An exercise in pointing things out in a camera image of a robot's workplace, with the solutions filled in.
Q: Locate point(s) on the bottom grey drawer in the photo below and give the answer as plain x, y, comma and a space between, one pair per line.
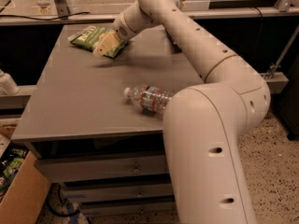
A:
115, 209

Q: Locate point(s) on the cardboard box with items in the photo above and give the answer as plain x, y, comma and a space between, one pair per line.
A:
25, 196

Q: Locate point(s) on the middle grey drawer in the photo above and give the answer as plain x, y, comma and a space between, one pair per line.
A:
119, 191

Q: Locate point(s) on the clear plastic water bottle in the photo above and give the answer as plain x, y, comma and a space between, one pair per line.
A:
148, 97

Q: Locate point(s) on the grey drawer cabinet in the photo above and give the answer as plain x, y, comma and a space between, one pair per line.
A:
78, 108

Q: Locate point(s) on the top grey drawer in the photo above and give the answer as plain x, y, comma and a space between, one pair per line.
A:
102, 166

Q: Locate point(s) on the grey metal frame rail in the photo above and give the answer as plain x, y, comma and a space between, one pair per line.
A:
26, 12

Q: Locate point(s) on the white pipe at left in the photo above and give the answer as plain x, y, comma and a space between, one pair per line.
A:
8, 84

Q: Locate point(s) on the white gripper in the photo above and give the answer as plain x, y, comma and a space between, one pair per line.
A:
122, 25

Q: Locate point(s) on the green jalapeno chip bag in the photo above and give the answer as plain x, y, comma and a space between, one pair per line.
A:
88, 38

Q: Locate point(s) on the grey drawer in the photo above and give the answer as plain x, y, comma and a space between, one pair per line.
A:
102, 166
119, 191
115, 209

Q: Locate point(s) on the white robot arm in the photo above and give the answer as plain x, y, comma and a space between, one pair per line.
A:
202, 123

